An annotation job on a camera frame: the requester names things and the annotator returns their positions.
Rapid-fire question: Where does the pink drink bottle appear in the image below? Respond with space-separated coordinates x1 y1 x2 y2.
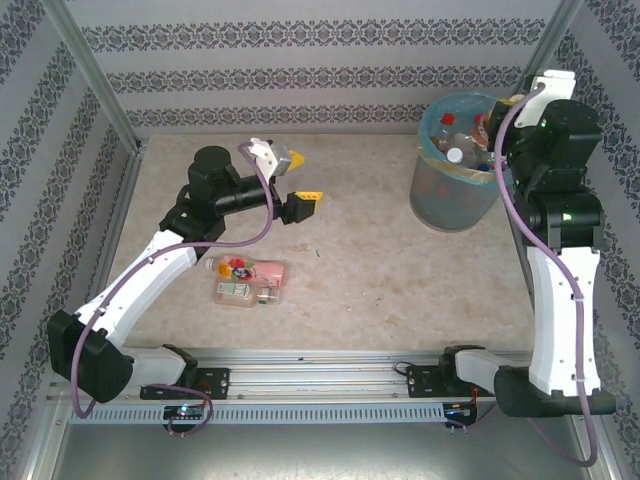
205 254 288 291

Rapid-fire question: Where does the green white label bottle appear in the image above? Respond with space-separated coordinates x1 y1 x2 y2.
214 280 282 308

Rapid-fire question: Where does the light blue bin liner bag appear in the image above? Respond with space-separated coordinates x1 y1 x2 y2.
417 90 509 184

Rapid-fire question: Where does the grey translucent round bin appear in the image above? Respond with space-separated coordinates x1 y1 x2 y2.
408 90 512 234

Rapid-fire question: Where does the small circuit board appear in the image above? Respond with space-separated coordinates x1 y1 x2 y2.
443 401 479 419
163 403 207 421

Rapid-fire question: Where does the metal shelf sheet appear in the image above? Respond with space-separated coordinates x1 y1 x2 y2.
29 422 616 480

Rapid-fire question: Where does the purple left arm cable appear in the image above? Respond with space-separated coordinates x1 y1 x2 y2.
72 142 276 439

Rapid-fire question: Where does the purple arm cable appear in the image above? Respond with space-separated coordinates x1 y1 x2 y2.
467 82 600 469
72 142 276 439

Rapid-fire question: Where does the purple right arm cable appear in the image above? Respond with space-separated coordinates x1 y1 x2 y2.
467 82 600 469

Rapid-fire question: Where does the aluminium frame post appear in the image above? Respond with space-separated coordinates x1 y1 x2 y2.
522 0 587 81
42 0 147 156

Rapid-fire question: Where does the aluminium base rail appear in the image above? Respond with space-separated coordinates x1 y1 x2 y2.
47 348 534 401

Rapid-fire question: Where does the perforated grey cable duct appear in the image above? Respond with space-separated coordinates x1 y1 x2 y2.
67 403 447 426

